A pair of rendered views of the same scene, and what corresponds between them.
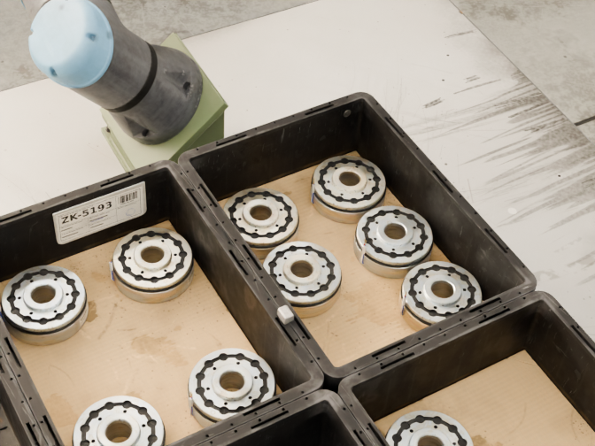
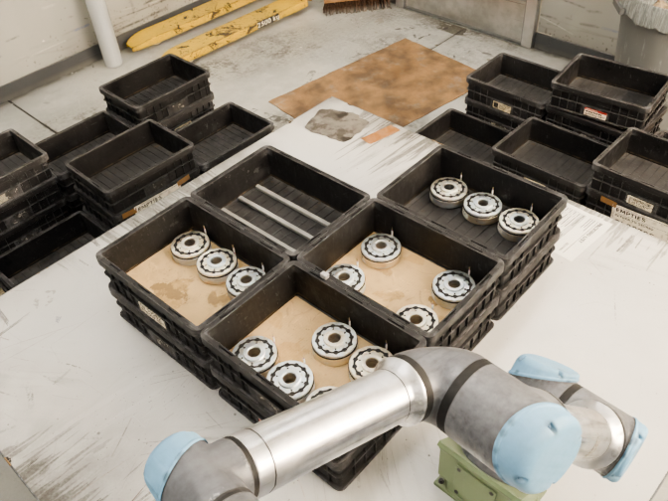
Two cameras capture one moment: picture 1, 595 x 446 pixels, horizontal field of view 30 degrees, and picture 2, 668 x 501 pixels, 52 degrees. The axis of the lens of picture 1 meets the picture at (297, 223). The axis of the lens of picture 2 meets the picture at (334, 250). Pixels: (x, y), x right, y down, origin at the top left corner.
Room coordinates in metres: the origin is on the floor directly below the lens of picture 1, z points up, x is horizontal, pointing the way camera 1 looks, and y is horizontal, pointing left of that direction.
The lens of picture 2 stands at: (1.87, -0.19, 2.05)
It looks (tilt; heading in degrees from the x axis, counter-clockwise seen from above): 43 degrees down; 169
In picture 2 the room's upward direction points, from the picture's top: 5 degrees counter-clockwise
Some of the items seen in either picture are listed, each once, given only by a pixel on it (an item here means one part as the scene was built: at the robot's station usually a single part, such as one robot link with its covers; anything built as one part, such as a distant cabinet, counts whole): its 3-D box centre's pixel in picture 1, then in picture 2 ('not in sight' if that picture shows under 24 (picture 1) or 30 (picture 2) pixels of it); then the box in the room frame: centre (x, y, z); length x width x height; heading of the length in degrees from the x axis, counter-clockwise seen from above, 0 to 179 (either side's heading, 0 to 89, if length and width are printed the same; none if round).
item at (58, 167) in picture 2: not in sight; (94, 173); (-0.76, -0.70, 0.31); 0.40 x 0.30 x 0.34; 122
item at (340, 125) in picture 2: not in sight; (335, 122); (-0.19, 0.27, 0.71); 0.22 x 0.19 x 0.01; 32
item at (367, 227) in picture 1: (394, 234); (289, 380); (0.98, -0.13, 0.86); 0.10 x 0.10 x 0.01
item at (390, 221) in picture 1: (395, 232); (289, 378); (0.98, -0.13, 0.86); 0.05 x 0.05 x 0.01
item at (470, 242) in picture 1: (346, 250); (313, 355); (0.94, -0.07, 0.87); 0.40 x 0.30 x 0.11; 34
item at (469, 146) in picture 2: not in sight; (465, 159); (-0.40, 0.89, 0.26); 0.40 x 0.30 x 0.23; 32
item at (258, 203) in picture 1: (260, 213); (372, 363); (1.00, 0.05, 0.86); 0.05 x 0.05 x 0.01
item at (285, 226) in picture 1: (260, 216); (372, 364); (1.00, 0.05, 0.86); 0.10 x 0.10 x 0.01
